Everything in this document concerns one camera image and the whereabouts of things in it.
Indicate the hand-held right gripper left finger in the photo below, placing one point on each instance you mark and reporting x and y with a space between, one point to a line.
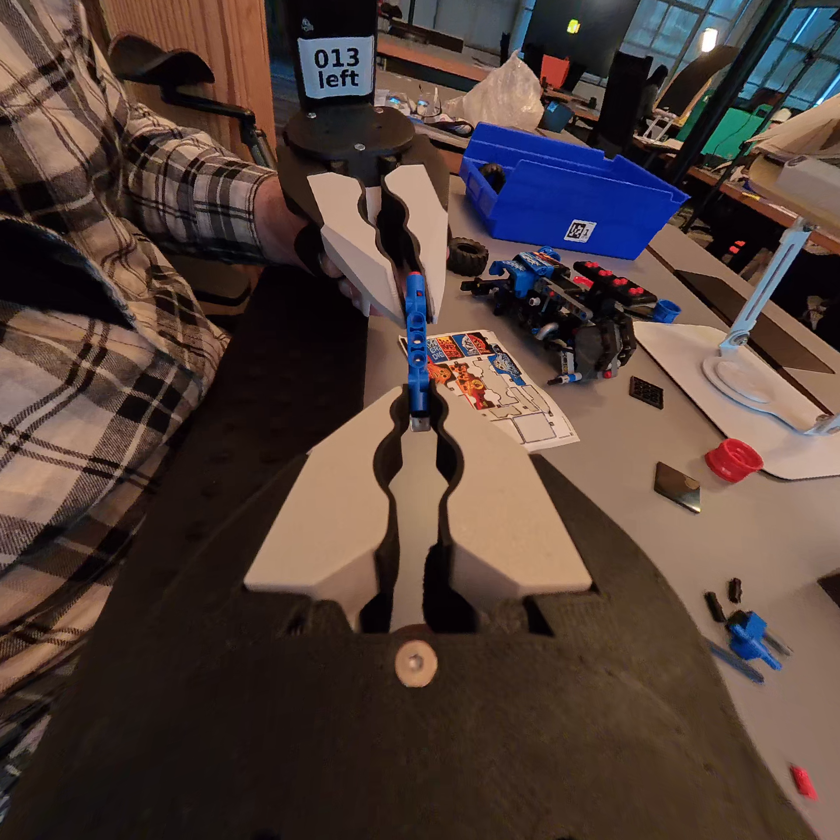
321 525

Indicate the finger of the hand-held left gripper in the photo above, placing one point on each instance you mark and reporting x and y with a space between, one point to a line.
348 243
426 223

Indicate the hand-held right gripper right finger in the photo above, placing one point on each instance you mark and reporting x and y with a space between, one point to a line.
518 525

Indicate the blue holed beam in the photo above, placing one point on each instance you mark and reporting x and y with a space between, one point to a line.
416 348

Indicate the grey desk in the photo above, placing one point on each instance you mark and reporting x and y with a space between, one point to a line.
590 525

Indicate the black rubber tire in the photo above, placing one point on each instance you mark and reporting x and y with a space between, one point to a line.
492 177
468 254

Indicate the sticker sheet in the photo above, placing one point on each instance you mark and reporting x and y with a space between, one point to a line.
499 394

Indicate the blue plastic bin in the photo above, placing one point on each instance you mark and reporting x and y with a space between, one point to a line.
564 197

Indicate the crumpled clear plastic bag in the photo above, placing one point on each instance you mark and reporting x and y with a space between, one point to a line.
499 92

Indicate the smooth black square tile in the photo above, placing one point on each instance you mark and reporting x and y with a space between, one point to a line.
678 487

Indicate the toy truck chassis model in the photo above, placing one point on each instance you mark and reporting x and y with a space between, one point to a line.
577 315

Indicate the black square tile grid underside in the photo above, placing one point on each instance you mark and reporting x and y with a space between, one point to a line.
646 392

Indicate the black chair armrest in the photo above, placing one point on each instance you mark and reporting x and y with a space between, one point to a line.
164 65

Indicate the small black pin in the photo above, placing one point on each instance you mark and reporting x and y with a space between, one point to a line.
734 590
714 607

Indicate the red wheel hub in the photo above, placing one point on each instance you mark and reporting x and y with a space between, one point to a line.
733 460

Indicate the white book stand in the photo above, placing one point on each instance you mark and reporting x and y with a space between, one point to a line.
676 354

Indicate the blue wheel hub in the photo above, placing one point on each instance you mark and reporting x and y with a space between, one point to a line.
666 310

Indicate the dark blue long axle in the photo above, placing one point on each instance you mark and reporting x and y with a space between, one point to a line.
735 663

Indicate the blue angled connector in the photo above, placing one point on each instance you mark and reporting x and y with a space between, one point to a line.
751 636

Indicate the person's plaid shirt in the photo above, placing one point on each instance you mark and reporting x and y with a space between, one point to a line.
79 426

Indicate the small red pin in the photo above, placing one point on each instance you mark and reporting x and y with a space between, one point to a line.
804 782

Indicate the open instruction booklet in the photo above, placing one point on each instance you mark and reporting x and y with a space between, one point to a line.
807 128

